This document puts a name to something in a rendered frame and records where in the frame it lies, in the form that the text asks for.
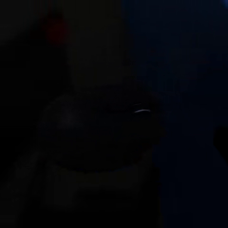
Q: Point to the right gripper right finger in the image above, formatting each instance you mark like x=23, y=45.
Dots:
x=220, y=141

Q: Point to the desk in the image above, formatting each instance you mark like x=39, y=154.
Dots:
x=50, y=48

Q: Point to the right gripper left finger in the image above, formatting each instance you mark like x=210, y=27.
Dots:
x=11, y=142

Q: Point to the mouse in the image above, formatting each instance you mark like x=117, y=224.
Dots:
x=103, y=128

